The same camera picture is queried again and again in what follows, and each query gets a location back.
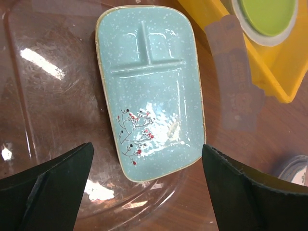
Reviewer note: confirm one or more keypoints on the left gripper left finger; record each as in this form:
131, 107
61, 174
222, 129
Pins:
46, 197

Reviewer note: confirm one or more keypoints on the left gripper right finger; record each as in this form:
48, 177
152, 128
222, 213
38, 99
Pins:
245, 199

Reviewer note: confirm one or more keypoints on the light blue divided plate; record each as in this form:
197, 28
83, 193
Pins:
149, 68

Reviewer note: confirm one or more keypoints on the watermelon plate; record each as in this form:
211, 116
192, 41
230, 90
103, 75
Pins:
295, 170

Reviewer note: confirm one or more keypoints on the yellow plastic tray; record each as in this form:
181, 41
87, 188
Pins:
279, 63

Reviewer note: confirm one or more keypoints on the lime green plate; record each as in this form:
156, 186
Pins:
266, 22

